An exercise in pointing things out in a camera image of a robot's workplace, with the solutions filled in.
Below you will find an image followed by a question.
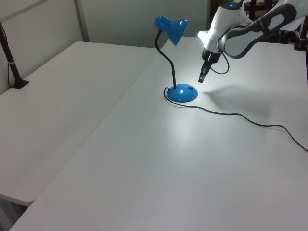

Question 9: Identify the black clamp with pole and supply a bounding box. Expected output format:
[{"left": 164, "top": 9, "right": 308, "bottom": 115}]
[{"left": 293, "top": 14, "right": 308, "bottom": 51}]

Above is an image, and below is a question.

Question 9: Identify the blue gooseneck desk lamp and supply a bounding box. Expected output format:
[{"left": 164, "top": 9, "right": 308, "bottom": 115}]
[{"left": 154, "top": 15, "right": 199, "bottom": 103}]

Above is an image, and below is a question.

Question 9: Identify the black lamp power cable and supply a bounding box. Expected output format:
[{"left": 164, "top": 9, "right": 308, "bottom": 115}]
[{"left": 163, "top": 87, "right": 308, "bottom": 153}]

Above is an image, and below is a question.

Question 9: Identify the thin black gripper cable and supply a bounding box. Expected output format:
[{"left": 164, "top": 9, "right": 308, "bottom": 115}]
[{"left": 210, "top": 51, "right": 230, "bottom": 75}]

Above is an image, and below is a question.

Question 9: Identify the black stand pole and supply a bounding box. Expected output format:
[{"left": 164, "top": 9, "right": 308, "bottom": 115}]
[{"left": 243, "top": 0, "right": 257, "bottom": 21}]

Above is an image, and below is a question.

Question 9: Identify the black camera pole with foot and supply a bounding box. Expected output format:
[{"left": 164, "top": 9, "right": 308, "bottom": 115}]
[{"left": 0, "top": 21, "right": 30, "bottom": 89}]

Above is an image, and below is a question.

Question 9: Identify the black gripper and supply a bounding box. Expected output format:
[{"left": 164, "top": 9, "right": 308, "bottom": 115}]
[{"left": 197, "top": 47, "right": 221, "bottom": 84}]

